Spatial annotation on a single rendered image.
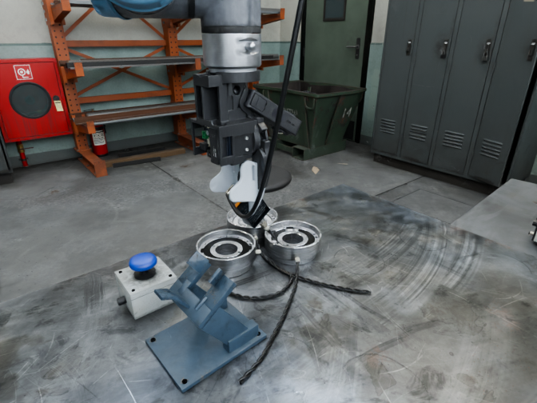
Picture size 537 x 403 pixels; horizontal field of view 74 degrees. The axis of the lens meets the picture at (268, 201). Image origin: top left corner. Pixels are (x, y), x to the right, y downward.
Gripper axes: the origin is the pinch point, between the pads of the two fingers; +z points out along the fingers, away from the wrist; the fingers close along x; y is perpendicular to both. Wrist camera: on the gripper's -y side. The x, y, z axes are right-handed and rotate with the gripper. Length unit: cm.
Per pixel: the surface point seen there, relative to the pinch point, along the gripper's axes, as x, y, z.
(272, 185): -62, -61, 32
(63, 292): -15.6, 25.9, 13.2
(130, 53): -370, -132, -8
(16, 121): -355, -12, 45
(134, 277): -5.4, 17.8, 8.7
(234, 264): -0.1, 3.3, 10.1
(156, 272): -4.6, 14.7, 8.7
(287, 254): 3.1, -5.7, 10.6
